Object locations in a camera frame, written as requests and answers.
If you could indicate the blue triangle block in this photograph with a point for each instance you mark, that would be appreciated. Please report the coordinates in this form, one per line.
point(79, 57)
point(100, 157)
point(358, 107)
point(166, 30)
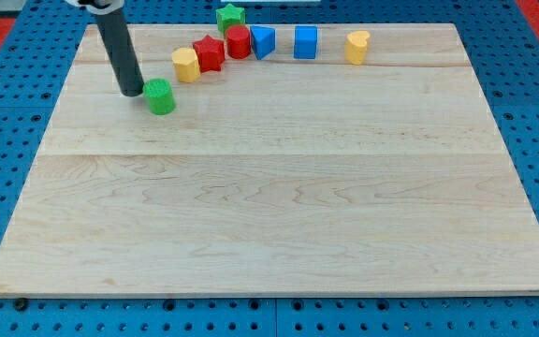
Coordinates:
point(263, 40)

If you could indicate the light wooden board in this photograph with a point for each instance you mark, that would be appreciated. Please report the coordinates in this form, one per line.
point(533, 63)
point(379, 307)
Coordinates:
point(278, 178)

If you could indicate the red star block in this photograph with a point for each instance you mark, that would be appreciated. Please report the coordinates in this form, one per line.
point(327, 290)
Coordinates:
point(210, 53)

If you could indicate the green cylinder block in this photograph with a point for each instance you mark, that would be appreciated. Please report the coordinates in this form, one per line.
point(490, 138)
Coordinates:
point(159, 96)

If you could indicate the blue cube block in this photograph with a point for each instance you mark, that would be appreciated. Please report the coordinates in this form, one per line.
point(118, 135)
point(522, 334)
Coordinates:
point(305, 42)

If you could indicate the red cylinder block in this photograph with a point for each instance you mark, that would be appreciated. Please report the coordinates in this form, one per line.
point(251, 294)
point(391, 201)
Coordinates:
point(238, 41)

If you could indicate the yellow hexagon block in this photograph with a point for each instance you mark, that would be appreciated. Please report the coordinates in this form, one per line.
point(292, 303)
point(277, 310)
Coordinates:
point(186, 65)

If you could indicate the yellow heart block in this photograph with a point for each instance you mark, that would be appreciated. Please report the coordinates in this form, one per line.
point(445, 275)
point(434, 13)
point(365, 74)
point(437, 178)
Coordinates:
point(356, 46)

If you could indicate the green star block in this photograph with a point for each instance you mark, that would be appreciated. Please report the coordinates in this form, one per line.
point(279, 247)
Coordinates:
point(228, 16)

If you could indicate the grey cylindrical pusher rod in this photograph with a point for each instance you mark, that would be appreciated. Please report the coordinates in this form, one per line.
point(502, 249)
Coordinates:
point(113, 28)

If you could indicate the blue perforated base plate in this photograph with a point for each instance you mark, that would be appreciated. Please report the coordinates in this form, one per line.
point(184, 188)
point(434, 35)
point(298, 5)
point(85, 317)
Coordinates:
point(500, 39)

